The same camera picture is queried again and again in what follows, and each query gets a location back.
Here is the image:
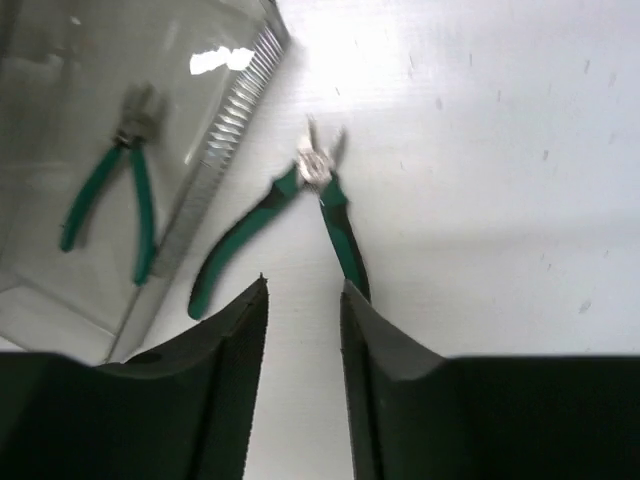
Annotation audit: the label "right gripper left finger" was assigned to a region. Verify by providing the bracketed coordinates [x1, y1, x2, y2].
[1, 278, 269, 480]

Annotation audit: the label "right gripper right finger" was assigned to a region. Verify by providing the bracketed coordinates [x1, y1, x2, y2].
[340, 284, 639, 479]

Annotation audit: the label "green handled small pliers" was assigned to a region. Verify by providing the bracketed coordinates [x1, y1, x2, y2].
[58, 84, 169, 287]

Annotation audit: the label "green handled cutting pliers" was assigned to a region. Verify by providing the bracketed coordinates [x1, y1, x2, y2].
[187, 113, 372, 321]

